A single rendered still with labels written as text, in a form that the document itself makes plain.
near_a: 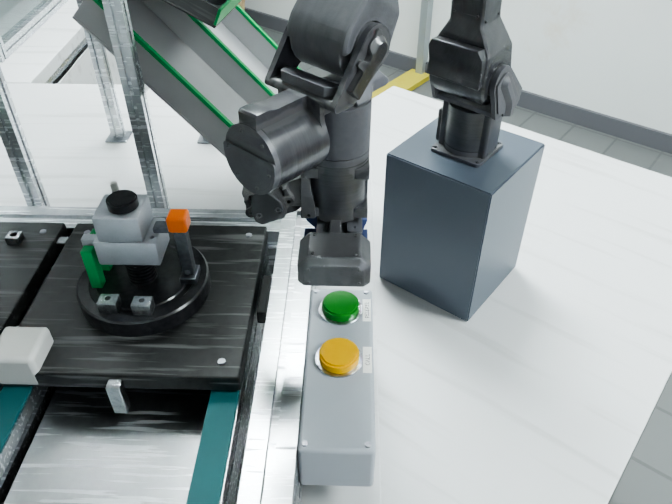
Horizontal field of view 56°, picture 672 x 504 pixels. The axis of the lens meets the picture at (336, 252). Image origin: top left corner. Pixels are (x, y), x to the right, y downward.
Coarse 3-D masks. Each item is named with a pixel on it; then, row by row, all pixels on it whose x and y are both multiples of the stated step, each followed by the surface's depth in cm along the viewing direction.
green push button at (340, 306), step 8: (328, 296) 68; (336, 296) 68; (344, 296) 68; (352, 296) 68; (328, 304) 68; (336, 304) 68; (344, 304) 68; (352, 304) 68; (328, 312) 67; (336, 312) 67; (344, 312) 67; (352, 312) 67; (336, 320) 67; (344, 320) 67
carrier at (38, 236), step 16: (0, 224) 79; (16, 224) 79; (32, 224) 79; (48, 224) 79; (64, 224) 79; (0, 240) 76; (32, 240) 76; (48, 240) 76; (0, 256) 74; (16, 256) 74; (32, 256) 74; (48, 256) 75; (0, 272) 72; (16, 272) 72; (32, 272) 72; (0, 288) 70; (16, 288) 70; (32, 288) 71; (0, 304) 68; (16, 304) 68; (0, 320) 66; (16, 320) 68
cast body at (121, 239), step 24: (120, 192) 62; (96, 216) 61; (120, 216) 61; (144, 216) 62; (96, 240) 63; (120, 240) 62; (144, 240) 63; (168, 240) 67; (120, 264) 64; (144, 264) 64
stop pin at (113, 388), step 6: (108, 384) 60; (114, 384) 60; (120, 384) 60; (108, 390) 60; (114, 390) 60; (120, 390) 60; (108, 396) 61; (114, 396) 60; (120, 396) 60; (126, 396) 62; (114, 402) 61; (120, 402) 61; (126, 402) 62; (114, 408) 62; (120, 408) 62; (126, 408) 62
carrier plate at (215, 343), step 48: (192, 240) 76; (240, 240) 76; (48, 288) 70; (240, 288) 70; (96, 336) 64; (144, 336) 64; (192, 336) 64; (240, 336) 64; (0, 384) 62; (48, 384) 62; (96, 384) 61; (144, 384) 61; (192, 384) 61; (240, 384) 61
